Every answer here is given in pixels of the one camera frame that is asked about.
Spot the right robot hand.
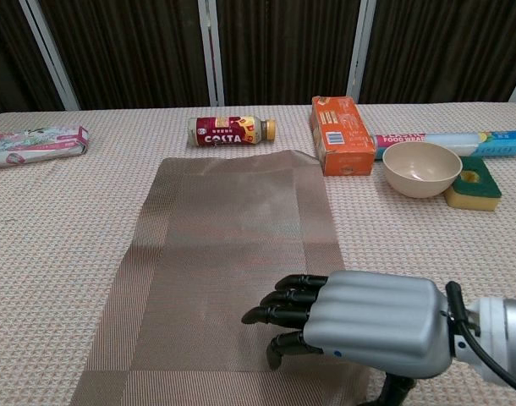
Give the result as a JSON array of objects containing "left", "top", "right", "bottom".
[{"left": 240, "top": 270, "right": 458, "bottom": 406}]

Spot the plastic food wrap roll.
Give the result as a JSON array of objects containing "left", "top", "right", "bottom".
[{"left": 374, "top": 129, "right": 516, "bottom": 161}]

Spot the beige woven tablecloth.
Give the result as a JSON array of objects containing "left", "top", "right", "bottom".
[{"left": 0, "top": 101, "right": 516, "bottom": 406}]

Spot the pink floral box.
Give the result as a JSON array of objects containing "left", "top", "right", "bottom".
[{"left": 0, "top": 125, "right": 90, "bottom": 171}]

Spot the Costa coffee bottle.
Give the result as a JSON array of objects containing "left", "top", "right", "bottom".
[{"left": 187, "top": 116, "right": 277, "bottom": 148}]

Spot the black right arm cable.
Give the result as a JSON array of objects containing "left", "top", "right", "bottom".
[{"left": 446, "top": 281, "right": 516, "bottom": 399}]

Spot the green yellow sponge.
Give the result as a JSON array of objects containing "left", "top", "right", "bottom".
[{"left": 442, "top": 156, "right": 503, "bottom": 212}]

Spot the brown woven placemat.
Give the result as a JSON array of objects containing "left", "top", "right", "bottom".
[{"left": 69, "top": 148, "right": 369, "bottom": 406}]

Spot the orange cardboard box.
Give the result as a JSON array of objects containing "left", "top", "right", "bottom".
[{"left": 310, "top": 96, "right": 376, "bottom": 177}]

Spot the light brown bowl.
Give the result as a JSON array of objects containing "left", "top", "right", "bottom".
[{"left": 382, "top": 140, "right": 463, "bottom": 199}]

